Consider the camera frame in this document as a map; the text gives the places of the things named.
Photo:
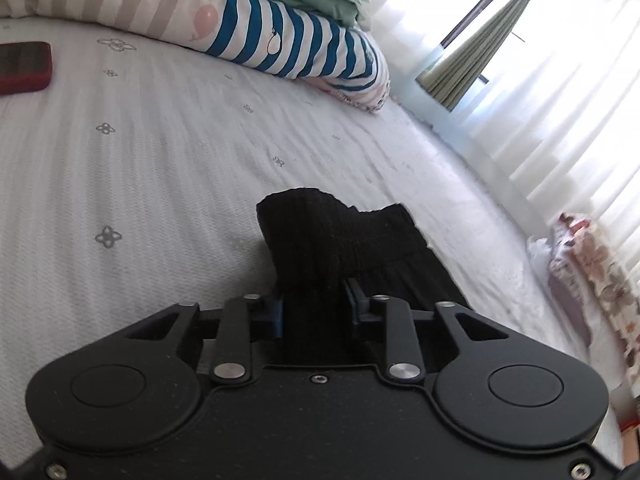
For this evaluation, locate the white patterned bed sheet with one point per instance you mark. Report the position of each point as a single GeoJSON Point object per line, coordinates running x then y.
{"type": "Point", "coordinates": [150, 170]}

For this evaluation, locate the floral pillow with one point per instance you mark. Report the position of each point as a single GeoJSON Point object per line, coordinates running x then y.
{"type": "Point", "coordinates": [605, 280]}

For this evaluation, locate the white sheer curtain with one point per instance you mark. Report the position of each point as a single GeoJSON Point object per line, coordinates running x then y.
{"type": "Point", "coordinates": [560, 125]}

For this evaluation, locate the red plaid phone case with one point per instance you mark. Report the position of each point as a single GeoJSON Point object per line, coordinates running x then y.
{"type": "Point", "coordinates": [22, 67]}

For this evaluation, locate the mauve pillow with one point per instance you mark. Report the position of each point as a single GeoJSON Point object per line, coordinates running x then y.
{"type": "Point", "coordinates": [570, 300]}

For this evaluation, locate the green curtain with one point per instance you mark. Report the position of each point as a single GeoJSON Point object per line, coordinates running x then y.
{"type": "Point", "coordinates": [480, 42]}

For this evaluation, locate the black pants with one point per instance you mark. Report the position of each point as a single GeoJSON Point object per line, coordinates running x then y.
{"type": "Point", "coordinates": [320, 240]}

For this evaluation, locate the blue white striped pillow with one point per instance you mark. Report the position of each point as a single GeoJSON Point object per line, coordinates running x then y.
{"type": "Point", "coordinates": [260, 35]}

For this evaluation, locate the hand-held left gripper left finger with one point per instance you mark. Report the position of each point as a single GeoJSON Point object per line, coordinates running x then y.
{"type": "Point", "coordinates": [277, 317]}

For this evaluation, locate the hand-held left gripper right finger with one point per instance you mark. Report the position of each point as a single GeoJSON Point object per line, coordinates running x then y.
{"type": "Point", "coordinates": [353, 306]}

